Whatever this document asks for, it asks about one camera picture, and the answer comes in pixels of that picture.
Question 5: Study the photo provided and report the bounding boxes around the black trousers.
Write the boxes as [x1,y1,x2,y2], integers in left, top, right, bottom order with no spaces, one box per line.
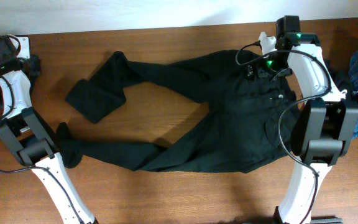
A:
[57,50,300,173]

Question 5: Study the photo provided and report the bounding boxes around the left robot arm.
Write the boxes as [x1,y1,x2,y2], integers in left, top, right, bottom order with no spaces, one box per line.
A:
[0,35,97,223]

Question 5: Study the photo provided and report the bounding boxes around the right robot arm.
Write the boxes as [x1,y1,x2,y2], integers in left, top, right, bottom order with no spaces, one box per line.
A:
[243,16,358,223]

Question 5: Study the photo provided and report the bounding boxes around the right black cable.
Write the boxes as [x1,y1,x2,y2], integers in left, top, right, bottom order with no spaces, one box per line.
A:
[234,40,332,224]

